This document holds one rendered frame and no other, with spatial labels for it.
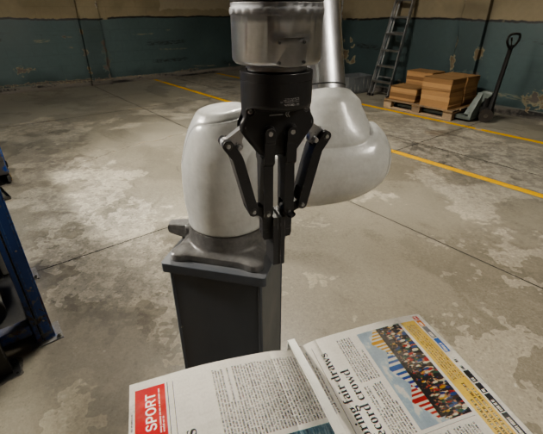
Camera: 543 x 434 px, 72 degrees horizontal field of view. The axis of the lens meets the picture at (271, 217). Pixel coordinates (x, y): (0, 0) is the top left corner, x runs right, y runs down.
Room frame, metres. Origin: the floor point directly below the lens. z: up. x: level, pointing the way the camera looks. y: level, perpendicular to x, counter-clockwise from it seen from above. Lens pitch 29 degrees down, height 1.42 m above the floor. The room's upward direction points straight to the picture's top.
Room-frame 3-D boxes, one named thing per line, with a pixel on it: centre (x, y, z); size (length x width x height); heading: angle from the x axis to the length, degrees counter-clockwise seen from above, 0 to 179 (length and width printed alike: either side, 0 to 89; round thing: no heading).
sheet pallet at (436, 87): (6.26, -2.57, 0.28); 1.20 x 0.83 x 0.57; 39
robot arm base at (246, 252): (0.66, 0.11, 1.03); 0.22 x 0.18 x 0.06; 76
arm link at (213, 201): (0.66, 0.08, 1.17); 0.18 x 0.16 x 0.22; 103
